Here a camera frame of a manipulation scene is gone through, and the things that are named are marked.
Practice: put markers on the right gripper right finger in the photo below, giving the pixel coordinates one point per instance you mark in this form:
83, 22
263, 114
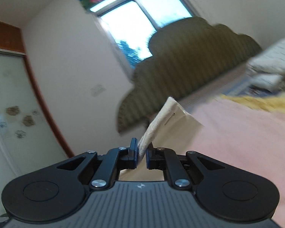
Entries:
171, 164

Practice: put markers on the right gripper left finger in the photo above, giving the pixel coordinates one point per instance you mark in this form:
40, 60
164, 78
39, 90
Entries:
109, 165

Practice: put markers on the cream white pants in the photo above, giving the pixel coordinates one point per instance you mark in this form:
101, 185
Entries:
172, 128

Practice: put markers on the frosted glass wardrobe door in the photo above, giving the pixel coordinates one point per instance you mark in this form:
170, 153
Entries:
27, 142

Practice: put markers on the pink bed blanket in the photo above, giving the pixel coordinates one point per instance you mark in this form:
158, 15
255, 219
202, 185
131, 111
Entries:
249, 139

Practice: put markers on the olive striped headboard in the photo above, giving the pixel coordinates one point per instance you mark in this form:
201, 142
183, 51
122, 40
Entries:
186, 55

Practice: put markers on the grey bed sheet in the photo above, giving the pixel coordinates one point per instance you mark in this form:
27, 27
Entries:
233, 83

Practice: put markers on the yellow blanket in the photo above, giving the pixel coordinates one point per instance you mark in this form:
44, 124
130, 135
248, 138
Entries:
272, 104

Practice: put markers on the folded white patterned cloth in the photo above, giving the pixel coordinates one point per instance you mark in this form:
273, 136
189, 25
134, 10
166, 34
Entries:
267, 70

